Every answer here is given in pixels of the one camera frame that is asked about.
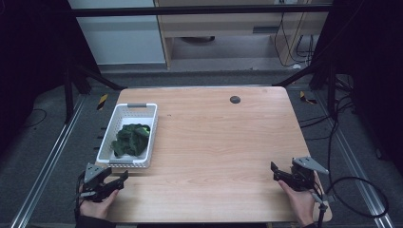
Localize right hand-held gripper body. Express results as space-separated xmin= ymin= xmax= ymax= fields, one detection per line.
xmin=285 ymin=156 xmax=331 ymax=193

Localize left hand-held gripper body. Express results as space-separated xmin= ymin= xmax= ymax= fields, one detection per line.
xmin=77 ymin=162 xmax=120 ymax=203

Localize white plastic basket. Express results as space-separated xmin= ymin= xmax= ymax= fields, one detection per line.
xmin=95 ymin=102 xmax=159 ymax=169

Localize dark green cloth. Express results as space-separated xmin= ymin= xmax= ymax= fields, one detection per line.
xmin=110 ymin=123 xmax=152 ymax=159

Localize person's right hand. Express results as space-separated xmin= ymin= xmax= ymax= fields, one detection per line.
xmin=278 ymin=172 xmax=322 ymax=227

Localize person's left hand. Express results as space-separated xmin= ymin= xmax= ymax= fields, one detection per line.
xmin=79 ymin=188 xmax=120 ymax=220

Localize grey and black rod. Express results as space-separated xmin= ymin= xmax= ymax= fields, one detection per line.
xmin=311 ymin=191 xmax=336 ymax=228

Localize yellow and black tape strip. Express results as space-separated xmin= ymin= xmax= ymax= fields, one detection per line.
xmin=96 ymin=93 xmax=109 ymax=111
xmin=298 ymin=90 xmax=318 ymax=105

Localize black metal stand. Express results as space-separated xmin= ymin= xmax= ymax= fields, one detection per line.
xmin=62 ymin=62 xmax=128 ymax=125
xmin=273 ymin=59 xmax=338 ymax=119

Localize black curtain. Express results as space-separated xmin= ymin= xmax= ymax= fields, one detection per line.
xmin=311 ymin=0 xmax=403 ymax=177
xmin=0 ymin=0 xmax=100 ymax=156

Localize white cabinet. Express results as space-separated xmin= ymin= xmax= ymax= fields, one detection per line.
xmin=67 ymin=0 xmax=166 ymax=67

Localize light wooden desk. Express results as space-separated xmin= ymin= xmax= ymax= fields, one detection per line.
xmin=153 ymin=0 xmax=335 ymax=70

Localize black horizontal bar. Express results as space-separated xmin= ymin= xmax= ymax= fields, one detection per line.
xmin=70 ymin=4 xmax=333 ymax=18

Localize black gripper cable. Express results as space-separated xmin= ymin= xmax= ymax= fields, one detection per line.
xmin=73 ymin=170 xmax=87 ymax=220

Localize long black looped cable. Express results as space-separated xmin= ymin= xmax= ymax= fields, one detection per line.
xmin=298 ymin=94 xmax=391 ymax=219

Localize aluminium floor rail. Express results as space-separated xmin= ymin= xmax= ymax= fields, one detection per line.
xmin=317 ymin=90 xmax=395 ymax=228
xmin=9 ymin=94 xmax=87 ymax=228

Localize thin black floor cable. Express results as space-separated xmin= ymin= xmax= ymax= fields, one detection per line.
xmin=21 ymin=107 xmax=48 ymax=129

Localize hanging black cables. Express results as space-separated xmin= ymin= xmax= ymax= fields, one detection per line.
xmin=273 ymin=11 xmax=316 ymax=68

